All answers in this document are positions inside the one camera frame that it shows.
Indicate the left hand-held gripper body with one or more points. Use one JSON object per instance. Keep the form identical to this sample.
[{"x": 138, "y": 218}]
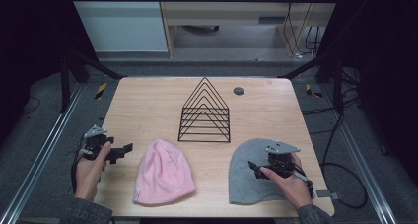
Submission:
[{"x": 96, "y": 141}]

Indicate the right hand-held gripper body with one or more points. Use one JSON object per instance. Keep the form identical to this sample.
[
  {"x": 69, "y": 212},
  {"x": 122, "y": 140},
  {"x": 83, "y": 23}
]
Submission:
[{"x": 280, "y": 161}]

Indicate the person's right hand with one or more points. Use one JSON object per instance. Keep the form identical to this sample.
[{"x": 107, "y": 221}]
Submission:
[{"x": 291, "y": 187}]

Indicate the person's left hand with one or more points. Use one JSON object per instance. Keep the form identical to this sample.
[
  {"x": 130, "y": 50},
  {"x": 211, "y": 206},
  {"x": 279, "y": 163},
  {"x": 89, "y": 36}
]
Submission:
[{"x": 88, "y": 174}]

